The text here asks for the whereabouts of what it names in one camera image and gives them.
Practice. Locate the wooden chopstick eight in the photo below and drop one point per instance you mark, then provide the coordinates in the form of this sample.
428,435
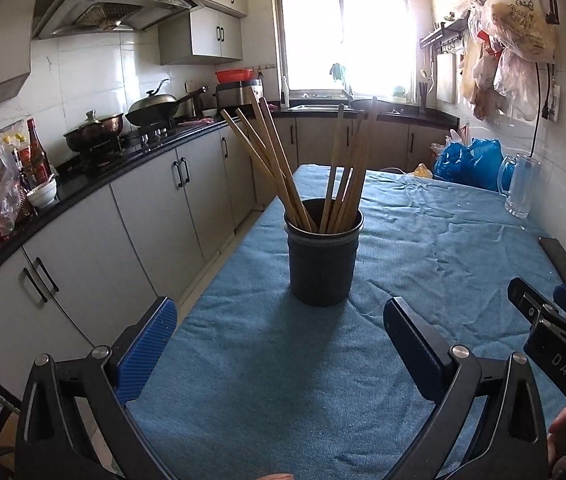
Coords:
352,175

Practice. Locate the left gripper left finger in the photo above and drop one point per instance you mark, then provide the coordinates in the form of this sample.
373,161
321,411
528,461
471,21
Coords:
52,440

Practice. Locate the silver rice cooker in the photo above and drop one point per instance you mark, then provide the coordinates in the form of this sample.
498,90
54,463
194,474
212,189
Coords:
235,94

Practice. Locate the yellow plastic bag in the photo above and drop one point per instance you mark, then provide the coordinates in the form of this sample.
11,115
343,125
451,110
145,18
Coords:
422,172

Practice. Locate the dark utensil holder cup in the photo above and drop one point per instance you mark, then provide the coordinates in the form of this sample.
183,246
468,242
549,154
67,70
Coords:
321,265

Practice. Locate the wall utensil rack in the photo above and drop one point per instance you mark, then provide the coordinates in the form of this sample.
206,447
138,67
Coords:
444,35

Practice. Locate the range hood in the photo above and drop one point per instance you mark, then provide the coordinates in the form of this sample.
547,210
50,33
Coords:
81,17

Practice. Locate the dark sauce bottle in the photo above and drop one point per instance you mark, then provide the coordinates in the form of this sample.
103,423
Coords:
39,163

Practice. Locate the black wok with lid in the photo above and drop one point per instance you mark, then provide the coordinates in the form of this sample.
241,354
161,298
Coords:
159,107

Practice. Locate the left hand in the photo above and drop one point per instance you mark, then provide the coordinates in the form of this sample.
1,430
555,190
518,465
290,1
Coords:
277,476

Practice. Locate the wooden chopstick four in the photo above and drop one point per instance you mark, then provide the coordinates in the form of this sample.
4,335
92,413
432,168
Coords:
258,164

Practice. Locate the red plastic basin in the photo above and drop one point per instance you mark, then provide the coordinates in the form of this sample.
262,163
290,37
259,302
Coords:
234,75

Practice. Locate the steel pot with lid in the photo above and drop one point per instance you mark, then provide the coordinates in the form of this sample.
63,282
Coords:
94,132

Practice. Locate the wooden chopstick seven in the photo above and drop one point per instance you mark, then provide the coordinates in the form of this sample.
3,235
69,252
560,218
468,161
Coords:
375,111

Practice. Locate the wooden chopstick five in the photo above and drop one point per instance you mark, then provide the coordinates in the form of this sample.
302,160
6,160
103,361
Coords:
327,205

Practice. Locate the wooden chopstick two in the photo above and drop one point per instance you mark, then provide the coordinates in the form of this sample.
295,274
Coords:
304,220

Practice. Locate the clear glass mug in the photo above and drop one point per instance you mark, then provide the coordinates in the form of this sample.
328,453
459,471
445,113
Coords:
517,181

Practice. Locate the kitchen window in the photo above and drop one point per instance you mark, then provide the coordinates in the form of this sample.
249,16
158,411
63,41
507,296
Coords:
352,49

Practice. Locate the blue table cloth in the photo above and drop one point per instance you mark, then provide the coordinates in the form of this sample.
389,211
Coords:
255,382

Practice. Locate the blue plastic bag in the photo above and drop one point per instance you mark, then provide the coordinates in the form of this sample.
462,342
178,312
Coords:
475,165

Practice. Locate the hanging plastic bags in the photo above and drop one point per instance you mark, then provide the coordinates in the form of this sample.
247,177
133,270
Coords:
509,43

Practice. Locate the black countertop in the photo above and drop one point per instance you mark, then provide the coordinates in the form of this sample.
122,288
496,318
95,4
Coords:
72,190

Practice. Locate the electric kettle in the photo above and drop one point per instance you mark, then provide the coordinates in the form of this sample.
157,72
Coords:
195,102

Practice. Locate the white ceramic bowl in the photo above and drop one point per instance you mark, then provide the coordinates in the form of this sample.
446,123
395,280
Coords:
43,195

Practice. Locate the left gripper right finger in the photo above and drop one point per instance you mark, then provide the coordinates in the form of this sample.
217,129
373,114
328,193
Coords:
508,442

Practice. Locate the right hand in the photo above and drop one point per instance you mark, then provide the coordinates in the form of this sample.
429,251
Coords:
556,438

